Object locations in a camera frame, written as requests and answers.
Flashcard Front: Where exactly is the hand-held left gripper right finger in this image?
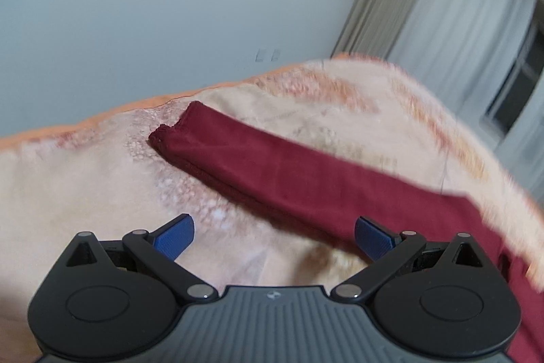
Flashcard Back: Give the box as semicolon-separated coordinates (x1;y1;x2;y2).
330;216;486;303

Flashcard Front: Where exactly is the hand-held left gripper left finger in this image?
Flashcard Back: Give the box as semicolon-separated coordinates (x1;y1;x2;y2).
63;214;219;305

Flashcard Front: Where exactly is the maroon garment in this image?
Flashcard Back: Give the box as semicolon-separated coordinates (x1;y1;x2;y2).
148;100;544;363

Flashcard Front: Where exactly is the floral beige blanket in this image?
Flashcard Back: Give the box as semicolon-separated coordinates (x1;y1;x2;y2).
0;52;544;363

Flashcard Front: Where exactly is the orange bed sheet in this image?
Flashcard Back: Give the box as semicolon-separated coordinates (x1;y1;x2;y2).
0;53;362;151

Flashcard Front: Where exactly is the white sheer curtain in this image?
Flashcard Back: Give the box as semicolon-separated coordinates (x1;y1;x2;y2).
386;0;540;121
495;108;544;196

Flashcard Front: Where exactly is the white framed window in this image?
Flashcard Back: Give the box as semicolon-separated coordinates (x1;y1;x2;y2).
480;20;544;139

